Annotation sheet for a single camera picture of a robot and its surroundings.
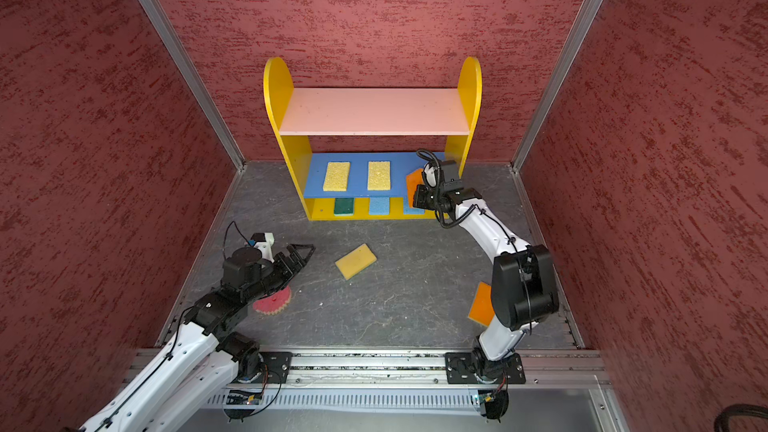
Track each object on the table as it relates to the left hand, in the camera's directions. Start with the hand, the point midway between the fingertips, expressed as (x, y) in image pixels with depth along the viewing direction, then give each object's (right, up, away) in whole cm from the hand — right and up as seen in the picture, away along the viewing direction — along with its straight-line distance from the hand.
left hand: (309, 262), depth 78 cm
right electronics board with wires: (+48, -32, -8) cm, 58 cm away
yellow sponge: (+4, +24, +19) cm, 30 cm away
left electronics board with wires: (-16, -33, -5) cm, 37 cm away
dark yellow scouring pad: (+11, -3, +14) cm, 18 cm away
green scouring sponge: (+5, +14, +25) cm, 29 cm away
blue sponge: (+18, +14, +25) cm, 34 cm away
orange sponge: (+29, +23, +15) cm, 40 cm away
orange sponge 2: (+48, -16, +5) cm, 51 cm away
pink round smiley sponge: (-11, -12, +4) cm, 17 cm away
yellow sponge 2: (+18, +24, +19) cm, 35 cm away
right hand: (+29, +16, +12) cm, 35 cm away
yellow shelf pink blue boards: (+6, +37, +43) cm, 57 cm away
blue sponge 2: (+28, +13, +15) cm, 35 cm away
